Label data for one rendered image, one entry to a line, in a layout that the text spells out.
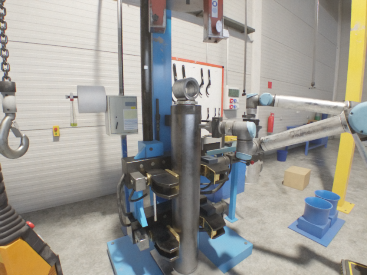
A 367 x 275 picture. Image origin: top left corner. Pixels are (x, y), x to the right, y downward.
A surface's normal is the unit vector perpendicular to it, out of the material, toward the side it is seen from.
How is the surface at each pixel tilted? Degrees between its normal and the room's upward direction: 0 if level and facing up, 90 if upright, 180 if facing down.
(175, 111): 90
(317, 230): 90
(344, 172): 90
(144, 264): 0
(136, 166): 90
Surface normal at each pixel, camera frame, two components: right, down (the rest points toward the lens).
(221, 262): 0.00, -0.99
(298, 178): -0.76, 0.11
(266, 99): -0.55, 0.13
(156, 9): 0.22, 0.16
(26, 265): 0.98, 0.04
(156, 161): 0.55, 0.14
